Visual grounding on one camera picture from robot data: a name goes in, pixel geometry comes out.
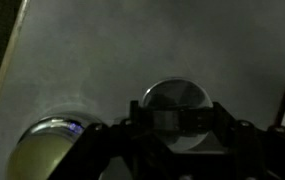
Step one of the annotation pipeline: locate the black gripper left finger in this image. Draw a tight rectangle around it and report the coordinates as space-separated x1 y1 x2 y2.
110 99 156 148

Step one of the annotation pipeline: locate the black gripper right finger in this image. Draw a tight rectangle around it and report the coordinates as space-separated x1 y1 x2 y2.
178 100 250 148

